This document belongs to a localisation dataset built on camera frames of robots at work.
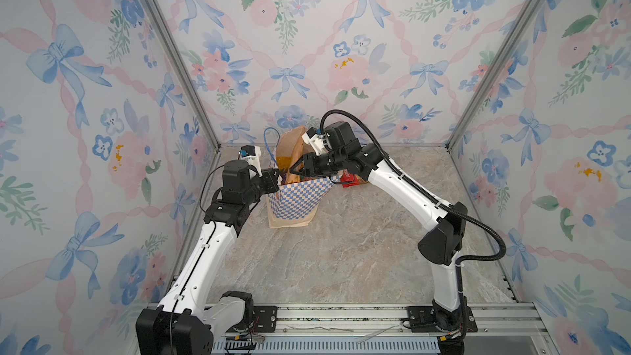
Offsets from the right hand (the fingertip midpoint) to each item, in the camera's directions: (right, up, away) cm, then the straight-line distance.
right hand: (295, 169), depth 74 cm
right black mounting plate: (+38, -45, -1) cm, 58 cm away
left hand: (-5, 0, +2) cm, 5 cm away
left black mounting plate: (-9, -45, -1) cm, 46 cm away
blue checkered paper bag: (0, -11, +5) cm, 12 cm away
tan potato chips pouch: (-4, +9, +24) cm, 25 cm away
